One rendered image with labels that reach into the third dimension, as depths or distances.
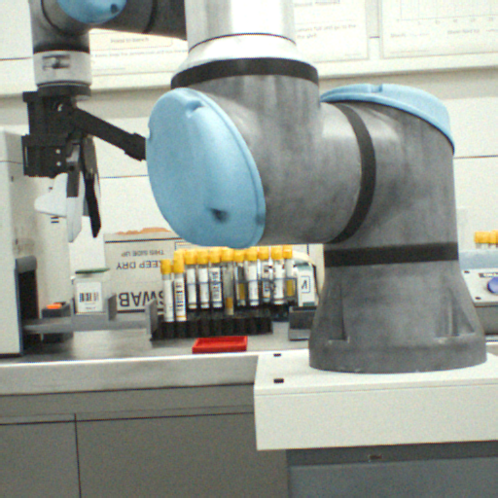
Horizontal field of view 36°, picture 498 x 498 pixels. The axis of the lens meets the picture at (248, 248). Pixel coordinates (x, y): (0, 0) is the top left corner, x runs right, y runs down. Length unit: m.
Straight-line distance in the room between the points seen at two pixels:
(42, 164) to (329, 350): 0.53
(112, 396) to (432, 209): 0.53
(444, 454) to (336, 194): 0.21
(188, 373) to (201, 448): 0.75
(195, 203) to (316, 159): 0.09
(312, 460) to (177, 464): 1.14
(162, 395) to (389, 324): 0.46
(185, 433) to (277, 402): 1.13
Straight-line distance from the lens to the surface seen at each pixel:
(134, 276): 1.28
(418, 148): 0.63
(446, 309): 0.63
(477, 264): 1.12
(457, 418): 0.58
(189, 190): 0.55
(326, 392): 0.56
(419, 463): 0.60
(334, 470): 0.59
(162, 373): 0.96
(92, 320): 1.02
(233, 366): 0.95
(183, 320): 1.07
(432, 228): 0.63
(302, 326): 1.02
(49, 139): 1.02
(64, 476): 1.76
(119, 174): 1.64
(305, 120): 0.56
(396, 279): 0.61
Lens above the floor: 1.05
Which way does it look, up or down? 3 degrees down
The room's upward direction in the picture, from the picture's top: 3 degrees counter-clockwise
